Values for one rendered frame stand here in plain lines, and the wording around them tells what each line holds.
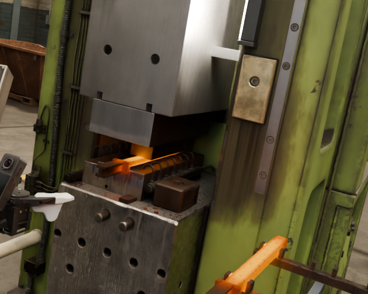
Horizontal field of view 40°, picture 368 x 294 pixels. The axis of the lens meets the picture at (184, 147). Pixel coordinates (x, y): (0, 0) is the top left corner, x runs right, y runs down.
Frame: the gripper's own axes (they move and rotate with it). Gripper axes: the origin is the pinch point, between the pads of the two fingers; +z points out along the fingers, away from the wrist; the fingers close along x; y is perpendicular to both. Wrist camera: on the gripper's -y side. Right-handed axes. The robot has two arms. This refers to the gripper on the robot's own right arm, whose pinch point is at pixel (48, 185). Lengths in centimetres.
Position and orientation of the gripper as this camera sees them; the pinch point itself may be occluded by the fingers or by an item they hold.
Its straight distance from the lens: 116.9
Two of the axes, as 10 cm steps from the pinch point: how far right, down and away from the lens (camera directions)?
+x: 8.9, 2.4, -3.9
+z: 4.2, -1.1, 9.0
